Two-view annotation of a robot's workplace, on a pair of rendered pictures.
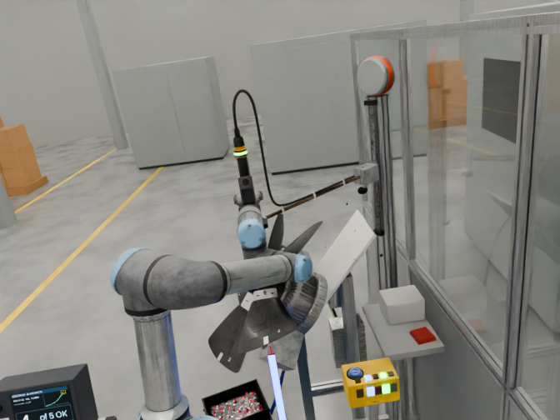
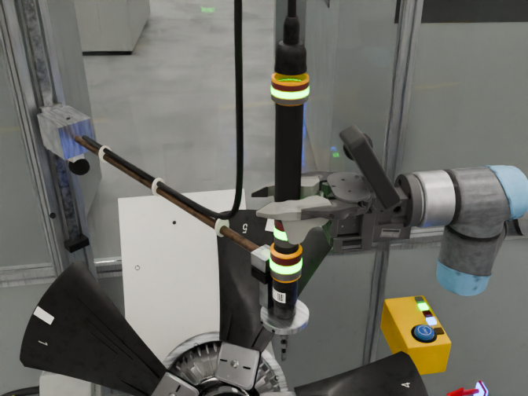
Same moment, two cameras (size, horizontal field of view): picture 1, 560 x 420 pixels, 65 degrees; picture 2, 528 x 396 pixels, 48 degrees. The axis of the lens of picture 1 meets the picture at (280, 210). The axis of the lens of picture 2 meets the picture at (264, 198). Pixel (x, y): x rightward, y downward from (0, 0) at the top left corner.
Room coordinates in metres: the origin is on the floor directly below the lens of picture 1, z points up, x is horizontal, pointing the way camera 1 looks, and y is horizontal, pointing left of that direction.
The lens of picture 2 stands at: (1.55, 0.75, 1.99)
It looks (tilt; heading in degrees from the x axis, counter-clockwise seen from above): 31 degrees down; 263
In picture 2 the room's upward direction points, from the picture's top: straight up
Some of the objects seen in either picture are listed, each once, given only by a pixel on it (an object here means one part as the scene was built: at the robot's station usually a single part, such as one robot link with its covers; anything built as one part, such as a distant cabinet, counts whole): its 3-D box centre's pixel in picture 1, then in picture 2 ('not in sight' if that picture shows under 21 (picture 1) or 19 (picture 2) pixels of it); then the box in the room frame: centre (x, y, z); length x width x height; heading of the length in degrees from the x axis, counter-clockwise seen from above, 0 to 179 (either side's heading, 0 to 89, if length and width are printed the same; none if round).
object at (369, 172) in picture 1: (367, 173); (64, 130); (1.82, -0.40, 1.48); 0.10 x 0.07 x 0.08; 127
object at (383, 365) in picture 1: (370, 383); (413, 336); (1.09, -0.20, 1.02); 0.16 x 0.10 x 0.11; 92
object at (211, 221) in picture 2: (314, 196); (156, 188); (1.63, -0.14, 1.48); 0.54 x 0.01 x 0.01; 127
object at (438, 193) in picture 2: (251, 218); (425, 197); (1.25, 0.09, 1.58); 0.08 x 0.05 x 0.08; 92
